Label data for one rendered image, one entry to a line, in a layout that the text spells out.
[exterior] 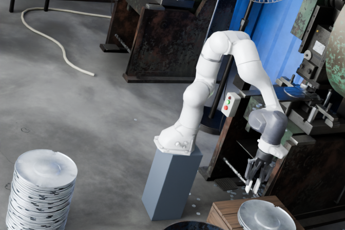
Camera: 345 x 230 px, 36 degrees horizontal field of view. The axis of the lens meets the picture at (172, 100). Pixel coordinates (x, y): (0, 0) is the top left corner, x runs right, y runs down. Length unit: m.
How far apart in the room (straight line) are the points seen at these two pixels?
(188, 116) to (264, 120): 0.50
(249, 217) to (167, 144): 0.55
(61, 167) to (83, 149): 0.79
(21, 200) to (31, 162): 0.19
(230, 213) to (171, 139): 0.47
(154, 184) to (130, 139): 0.72
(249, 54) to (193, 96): 0.37
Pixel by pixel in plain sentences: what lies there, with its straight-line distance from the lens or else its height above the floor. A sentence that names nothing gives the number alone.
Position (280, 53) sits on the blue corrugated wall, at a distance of 4.95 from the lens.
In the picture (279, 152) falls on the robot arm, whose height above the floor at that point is 0.81.
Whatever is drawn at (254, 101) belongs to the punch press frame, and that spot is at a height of 0.64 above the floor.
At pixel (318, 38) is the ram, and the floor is 1.11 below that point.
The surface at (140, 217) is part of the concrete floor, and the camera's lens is 3.02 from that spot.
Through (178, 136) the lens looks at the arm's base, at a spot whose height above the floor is 0.54.
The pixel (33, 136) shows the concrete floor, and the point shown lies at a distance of 3.45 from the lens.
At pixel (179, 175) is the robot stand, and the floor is 0.31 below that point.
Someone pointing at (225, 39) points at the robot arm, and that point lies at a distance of 2.44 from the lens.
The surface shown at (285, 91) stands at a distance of 3.06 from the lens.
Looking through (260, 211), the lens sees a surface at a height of 0.37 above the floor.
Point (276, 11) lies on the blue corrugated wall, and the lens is 5.02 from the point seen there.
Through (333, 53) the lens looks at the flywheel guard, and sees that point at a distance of 2.57.
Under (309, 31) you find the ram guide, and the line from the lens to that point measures 3.03.
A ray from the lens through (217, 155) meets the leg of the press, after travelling 3.37.
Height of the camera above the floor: 1.93
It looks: 27 degrees down
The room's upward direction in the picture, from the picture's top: 17 degrees clockwise
